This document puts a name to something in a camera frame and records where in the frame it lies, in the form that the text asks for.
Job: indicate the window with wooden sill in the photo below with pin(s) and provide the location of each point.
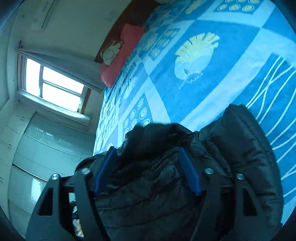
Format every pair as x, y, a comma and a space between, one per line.
57, 88

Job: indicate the white air conditioner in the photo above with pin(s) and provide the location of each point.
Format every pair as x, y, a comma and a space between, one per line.
44, 14

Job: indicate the red pillow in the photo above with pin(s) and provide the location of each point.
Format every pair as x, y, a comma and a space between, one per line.
120, 60

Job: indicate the bed with blue patterned sheet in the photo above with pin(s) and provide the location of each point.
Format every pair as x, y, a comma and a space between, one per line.
208, 92

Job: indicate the black puffer jacket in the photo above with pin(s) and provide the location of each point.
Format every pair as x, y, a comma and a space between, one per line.
150, 143

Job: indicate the white wardrobe with circle pattern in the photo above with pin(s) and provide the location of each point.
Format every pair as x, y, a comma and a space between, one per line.
46, 150

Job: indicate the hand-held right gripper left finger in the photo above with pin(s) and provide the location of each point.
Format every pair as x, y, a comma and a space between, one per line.
105, 173

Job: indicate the small printed cushion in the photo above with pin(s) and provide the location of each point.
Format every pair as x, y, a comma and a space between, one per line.
111, 54

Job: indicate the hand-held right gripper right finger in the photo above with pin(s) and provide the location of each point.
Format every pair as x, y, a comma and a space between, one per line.
190, 173

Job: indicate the dark wooden headboard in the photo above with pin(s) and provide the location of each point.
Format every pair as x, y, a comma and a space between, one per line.
138, 11

